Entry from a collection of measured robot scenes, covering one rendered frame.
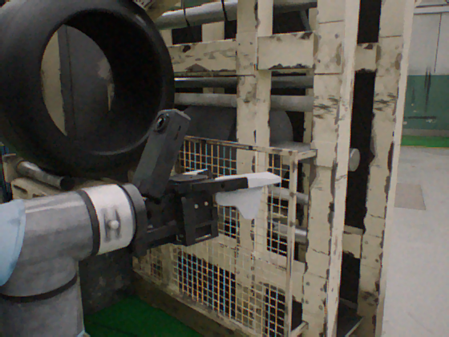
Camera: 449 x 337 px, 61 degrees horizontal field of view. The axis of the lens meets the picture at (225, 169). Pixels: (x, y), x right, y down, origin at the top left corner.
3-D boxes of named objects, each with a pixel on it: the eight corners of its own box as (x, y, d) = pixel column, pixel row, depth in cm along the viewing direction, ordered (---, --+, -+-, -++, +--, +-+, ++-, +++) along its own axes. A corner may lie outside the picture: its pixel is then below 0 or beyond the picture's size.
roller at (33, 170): (17, 174, 138) (15, 161, 137) (30, 172, 141) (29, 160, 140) (61, 192, 115) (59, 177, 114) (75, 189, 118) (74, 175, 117)
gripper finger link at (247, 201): (282, 213, 53) (216, 220, 52) (279, 170, 52) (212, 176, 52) (288, 217, 50) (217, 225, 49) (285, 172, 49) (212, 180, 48)
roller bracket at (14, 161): (4, 182, 137) (1, 155, 135) (105, 165, 166) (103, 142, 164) (8, 184, 135) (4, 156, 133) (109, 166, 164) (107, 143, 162)
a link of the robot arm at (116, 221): (70, 187, 45) (97, 192, 39) (107, 180, 48) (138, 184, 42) (78, 249, 46) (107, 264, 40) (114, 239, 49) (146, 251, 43)
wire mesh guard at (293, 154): (132, 270, 188) (124, 127, 173) (135, 270, 189) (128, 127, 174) (287, 357, 129) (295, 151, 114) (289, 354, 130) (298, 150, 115)
